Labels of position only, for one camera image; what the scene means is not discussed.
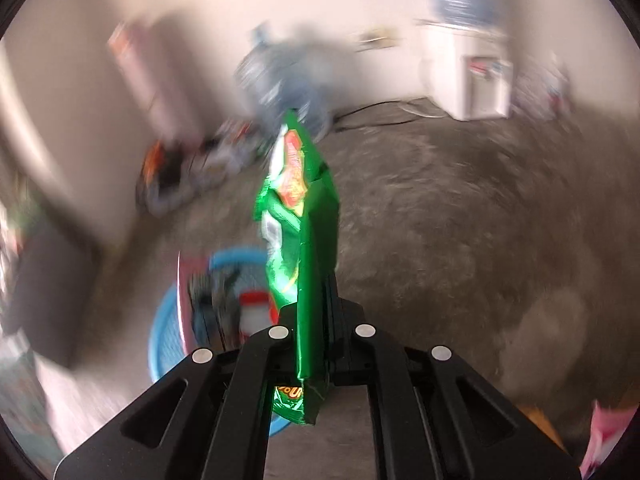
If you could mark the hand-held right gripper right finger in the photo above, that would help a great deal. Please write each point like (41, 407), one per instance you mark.
(345, 355)

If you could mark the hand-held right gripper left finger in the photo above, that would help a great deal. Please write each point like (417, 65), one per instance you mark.
(285, 355)

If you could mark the bright green snack bag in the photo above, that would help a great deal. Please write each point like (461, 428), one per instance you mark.
(310, 240)

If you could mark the blue plastic wastebasket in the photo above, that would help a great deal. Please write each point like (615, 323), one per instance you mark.
(165, 340)

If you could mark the white bottle red label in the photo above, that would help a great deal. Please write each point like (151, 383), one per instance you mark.
(255, 315)

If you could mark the wooden board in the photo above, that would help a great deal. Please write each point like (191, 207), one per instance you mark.
(537, 420)

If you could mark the dark bag with orange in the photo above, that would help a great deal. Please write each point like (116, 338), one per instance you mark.
(165, 175)

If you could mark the large clear water jug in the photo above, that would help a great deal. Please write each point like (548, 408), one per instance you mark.
(285, 80)

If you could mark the white water dispenser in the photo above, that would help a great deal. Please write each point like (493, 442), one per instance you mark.
(450, 75)

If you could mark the white wallpaper roll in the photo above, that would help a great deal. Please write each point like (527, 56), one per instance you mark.
(150, 75)

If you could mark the crumpled clear plastic bag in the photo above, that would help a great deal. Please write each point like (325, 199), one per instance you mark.
(542, 92)

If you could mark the wall socket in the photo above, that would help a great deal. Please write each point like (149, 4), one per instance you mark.
(377, 37)

